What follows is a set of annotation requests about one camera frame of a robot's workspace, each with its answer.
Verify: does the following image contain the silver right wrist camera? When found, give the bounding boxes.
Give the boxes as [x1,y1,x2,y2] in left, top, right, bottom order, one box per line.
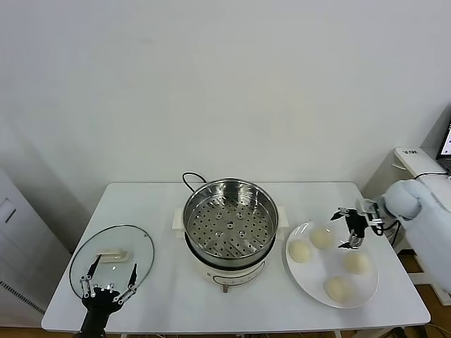
[355,199,383,228]

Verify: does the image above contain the white steamed baozi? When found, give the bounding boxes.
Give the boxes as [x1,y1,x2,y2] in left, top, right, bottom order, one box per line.
[323,275,354,304]
[309,227,335,251]
[343,251,373,275]
[288,239,312,264]

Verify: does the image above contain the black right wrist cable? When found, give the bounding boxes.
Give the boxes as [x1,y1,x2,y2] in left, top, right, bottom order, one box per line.
[369,218,402,237]

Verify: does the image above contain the cream electric cooker base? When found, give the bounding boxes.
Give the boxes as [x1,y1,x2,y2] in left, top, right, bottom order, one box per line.
[171,206,290,294]

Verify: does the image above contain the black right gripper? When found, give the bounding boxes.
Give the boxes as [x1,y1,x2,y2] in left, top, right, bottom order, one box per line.
[329,206,369,250]

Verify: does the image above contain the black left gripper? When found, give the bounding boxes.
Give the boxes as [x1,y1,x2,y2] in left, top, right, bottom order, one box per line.
[79,255,139,315]

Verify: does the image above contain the white side table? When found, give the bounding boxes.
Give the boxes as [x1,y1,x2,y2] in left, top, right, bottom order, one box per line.
[362,146,451,212]

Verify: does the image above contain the white round plate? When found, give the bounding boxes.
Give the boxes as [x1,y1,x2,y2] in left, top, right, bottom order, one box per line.
[284,220,381,310]

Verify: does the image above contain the stainless steel steamer basket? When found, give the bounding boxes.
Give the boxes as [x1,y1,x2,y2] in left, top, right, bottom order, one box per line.
[183,177,279,268]

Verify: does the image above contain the white cabinet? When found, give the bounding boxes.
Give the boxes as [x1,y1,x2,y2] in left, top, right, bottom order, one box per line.
[0,165,73,318]

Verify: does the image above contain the black plugged cable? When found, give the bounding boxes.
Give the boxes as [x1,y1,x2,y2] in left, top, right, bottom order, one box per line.
[390,225,404,251]

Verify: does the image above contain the round glass pot lid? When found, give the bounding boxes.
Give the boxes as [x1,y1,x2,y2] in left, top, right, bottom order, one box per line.
[68,224,156,306]

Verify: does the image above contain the black cooker power cable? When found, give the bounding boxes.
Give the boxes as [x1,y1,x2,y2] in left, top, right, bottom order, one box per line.
[181,171,209,193]

